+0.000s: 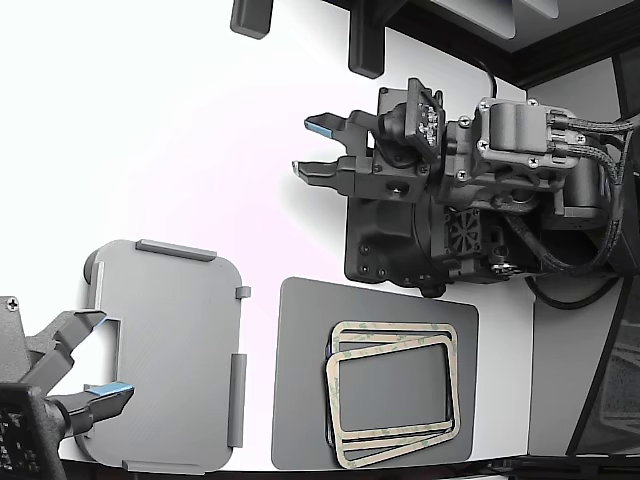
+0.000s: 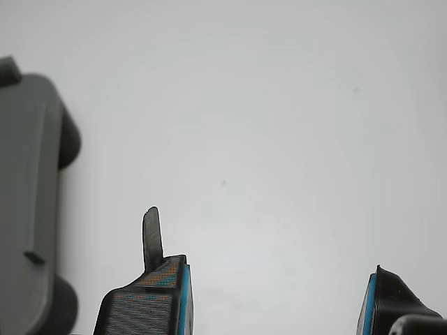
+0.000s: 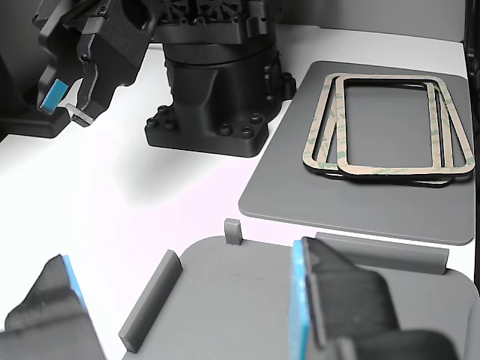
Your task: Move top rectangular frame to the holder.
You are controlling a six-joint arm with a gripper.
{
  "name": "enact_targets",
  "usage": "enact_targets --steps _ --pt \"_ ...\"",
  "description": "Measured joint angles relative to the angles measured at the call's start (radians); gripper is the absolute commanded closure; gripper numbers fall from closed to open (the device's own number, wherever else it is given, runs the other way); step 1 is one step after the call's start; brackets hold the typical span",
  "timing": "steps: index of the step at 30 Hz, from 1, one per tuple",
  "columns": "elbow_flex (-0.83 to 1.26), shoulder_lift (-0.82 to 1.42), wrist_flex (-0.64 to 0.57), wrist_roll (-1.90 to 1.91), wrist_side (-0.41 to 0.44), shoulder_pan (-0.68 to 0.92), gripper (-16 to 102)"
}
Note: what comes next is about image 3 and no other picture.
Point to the grey holder plate with rails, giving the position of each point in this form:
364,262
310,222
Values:
232,300

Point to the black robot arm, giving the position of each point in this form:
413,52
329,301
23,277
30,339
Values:
221,82

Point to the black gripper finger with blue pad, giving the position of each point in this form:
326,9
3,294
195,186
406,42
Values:
337,300
48,307

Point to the dark vertical post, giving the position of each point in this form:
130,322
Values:
473,56

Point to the grey flat tray plate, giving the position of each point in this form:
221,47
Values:
277,187

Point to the black stand foot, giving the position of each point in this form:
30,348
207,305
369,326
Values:
26,123

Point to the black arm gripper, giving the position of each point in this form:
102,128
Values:
116,45

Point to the beige rectangular adhesive frame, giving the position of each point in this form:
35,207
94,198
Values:
331,142
405,169
314,131

